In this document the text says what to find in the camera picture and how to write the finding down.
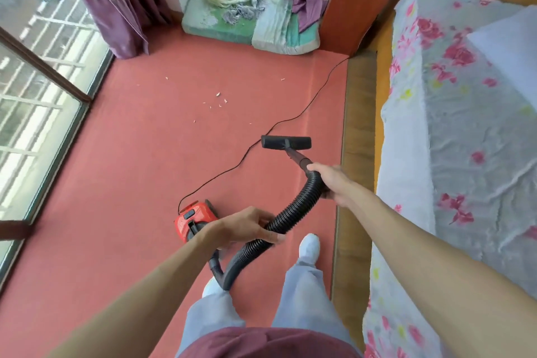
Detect person's right hand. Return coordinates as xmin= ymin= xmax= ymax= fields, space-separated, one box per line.
xmin=306 ymin=162 xmax=361 ymax=208

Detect black power cable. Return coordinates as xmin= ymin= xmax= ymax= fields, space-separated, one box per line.
xmin=177 ymin=56 xmax=350 ymax=214

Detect black vacuum floor nozzle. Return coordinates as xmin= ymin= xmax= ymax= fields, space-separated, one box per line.
xmin=260 ymin=135 xmax=314 ymax=170

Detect person's left hand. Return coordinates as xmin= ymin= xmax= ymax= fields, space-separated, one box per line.
xmin=204 ymin=206 xmax=288 ymax=250

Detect light blue trousers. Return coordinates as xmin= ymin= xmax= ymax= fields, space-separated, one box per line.
xmin=176 ymin=258 xmax=362 ymax=358

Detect scattered white paper scraps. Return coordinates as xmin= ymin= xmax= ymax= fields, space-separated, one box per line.
xmin=136 ymin=75 xmax=287 ymax=124

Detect white right shoe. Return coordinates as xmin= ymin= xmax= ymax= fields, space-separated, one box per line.
xmin=298 ymin=233 xmax=321 ymax=267

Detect maroon shirt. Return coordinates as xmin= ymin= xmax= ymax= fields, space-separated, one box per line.
xmin=180 ymin=327 xmax=362 ymax=358

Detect glass sliding window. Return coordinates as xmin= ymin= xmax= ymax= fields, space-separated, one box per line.
xmin=0 ymin=0 xmax=116 ymax=292

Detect wooden bed frame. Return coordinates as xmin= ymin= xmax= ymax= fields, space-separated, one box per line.
xmin=331 ymin=0 xmax=537 ymax=352

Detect green floor mattress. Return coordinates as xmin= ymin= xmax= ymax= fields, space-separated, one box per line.
xmin=181 ymin=0 xmax=322 ymax=56

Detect grey blue rag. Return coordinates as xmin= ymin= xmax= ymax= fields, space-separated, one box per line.
xmin=222 ymin=0 xmax=266 ymax=25

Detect white shoe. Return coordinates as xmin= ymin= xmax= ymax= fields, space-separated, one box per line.
xmin=298 ymin=233 xmax=321 ymax=267
xmin=202 ymin=277 xmax=223 ymax=299

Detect white left shoe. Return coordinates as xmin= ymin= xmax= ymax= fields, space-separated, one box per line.
xmin=202 ymin=277 xmax=223 ymax=299

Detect brown wooden rail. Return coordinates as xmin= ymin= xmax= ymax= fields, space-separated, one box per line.
xmin=0 ymin=27 xmax=92 ymax=104
xmin=0 ymin=220 xmax=35 ymax=242

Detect white pillow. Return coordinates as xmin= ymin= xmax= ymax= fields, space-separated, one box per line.
xmin=466 ymin=4 xmax=537 ymax=112

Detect person's right forearm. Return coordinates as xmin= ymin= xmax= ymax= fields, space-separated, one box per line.
xmin=341 ymin=186 xmax=537 ymax=358

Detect person's left forearm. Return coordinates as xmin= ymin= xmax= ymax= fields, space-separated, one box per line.
xmin=47 ymin=223 xmax=220 ymax=358

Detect black ribbed vacuum hose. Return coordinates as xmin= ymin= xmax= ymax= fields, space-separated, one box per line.
xmin=208 ymin=169 xmax=330 ymax=291

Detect red vacuum cleaner body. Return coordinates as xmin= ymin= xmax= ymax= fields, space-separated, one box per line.
xmin=174 ymin=199 xmax=220 ymax=244

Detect floral bed sheet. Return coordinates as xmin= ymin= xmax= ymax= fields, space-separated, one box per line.
xmin=362 ymin=0 xmax=537 ymax=358

